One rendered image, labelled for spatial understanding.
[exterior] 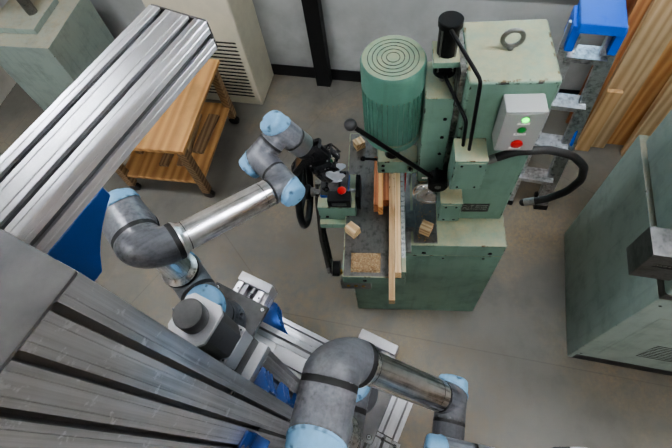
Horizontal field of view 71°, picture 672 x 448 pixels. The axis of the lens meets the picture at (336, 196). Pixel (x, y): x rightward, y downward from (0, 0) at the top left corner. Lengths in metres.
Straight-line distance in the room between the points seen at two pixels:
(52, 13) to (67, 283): 2.98
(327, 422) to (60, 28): 2.77
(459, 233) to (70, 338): 1.46
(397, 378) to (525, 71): 0.78
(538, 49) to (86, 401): 1.17
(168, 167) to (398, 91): 1.94
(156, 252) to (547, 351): 1.93
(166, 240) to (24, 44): 2.27
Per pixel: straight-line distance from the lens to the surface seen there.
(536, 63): 1.29
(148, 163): 3.03
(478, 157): 1.35
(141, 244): 1.17
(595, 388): 2.60
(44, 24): 3.35
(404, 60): 1.28
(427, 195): 1.59
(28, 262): 0.51
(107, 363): 0.58
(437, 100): 1.31
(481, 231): 1.80
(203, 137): 2.97
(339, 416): 0.95
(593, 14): 2.06
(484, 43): 1.32
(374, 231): 1.66
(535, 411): 2.50
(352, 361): 0.97
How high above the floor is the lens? 2.40
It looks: 60 degrees down
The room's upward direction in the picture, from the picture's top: 11 degrees counter-clockwise
